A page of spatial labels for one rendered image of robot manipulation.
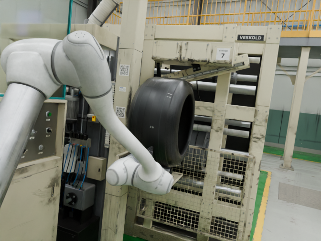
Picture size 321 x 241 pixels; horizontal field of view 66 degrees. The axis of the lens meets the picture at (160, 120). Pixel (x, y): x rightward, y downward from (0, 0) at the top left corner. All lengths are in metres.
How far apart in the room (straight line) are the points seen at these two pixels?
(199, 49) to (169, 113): 0.65
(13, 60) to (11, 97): 0.12
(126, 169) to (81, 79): 0.49
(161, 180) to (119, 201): 0.86
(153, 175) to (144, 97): 0.59
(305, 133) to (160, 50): 8.88
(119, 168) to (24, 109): 0.49
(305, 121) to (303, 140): 0.71
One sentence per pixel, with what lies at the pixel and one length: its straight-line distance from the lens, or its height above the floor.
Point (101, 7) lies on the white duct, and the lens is 2.31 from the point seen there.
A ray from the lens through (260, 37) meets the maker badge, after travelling 2.18.
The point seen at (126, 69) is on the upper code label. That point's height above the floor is 1.52.
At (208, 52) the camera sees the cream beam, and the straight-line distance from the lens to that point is 1.86.
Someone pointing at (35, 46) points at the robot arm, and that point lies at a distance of 0.82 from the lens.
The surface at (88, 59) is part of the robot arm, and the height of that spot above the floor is 1.43.
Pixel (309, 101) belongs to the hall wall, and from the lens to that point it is 10.47.
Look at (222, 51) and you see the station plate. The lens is 1.85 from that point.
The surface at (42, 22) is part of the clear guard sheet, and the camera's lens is 1.59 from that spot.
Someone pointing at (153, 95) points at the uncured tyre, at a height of 1.36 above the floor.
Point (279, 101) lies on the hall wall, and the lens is 10.43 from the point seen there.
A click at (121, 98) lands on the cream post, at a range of 1.75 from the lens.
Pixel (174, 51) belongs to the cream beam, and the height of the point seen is 1.70.
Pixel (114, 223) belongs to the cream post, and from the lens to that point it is 1.96.
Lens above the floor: 1.35
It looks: 5 degrees down
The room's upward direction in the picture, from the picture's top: 6 degrees clockwise
